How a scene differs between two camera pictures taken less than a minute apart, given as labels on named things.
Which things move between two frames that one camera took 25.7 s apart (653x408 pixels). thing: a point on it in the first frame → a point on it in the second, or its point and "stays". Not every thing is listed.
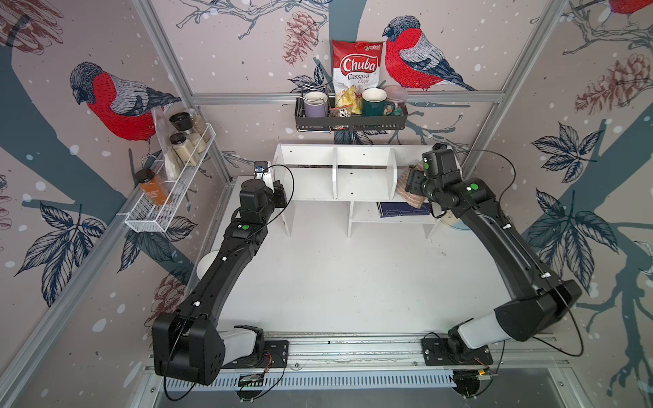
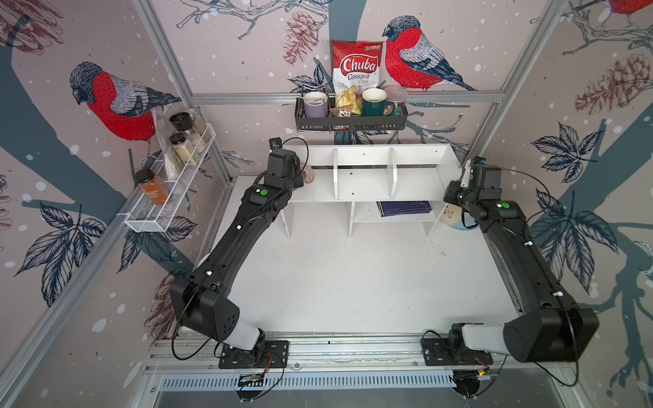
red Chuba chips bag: x=356 y=66 stays
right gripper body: x=417 y=184 → x=459 y=195
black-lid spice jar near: x=184 y=149 stays
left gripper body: x=279 y=196 → x=298 y=178
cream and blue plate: x=451 y=220 stays
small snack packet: x=341 y=111 stays
